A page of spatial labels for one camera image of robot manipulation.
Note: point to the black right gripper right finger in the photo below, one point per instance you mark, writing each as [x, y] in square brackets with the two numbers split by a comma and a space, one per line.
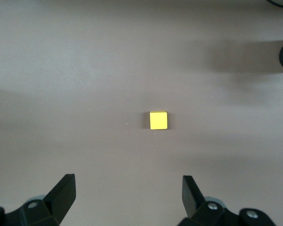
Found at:
[191, 200]

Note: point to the yellow block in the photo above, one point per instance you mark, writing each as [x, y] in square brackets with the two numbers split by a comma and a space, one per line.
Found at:
[158, 120]

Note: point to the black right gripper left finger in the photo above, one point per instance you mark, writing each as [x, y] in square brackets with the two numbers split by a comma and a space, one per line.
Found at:
[61, 197]

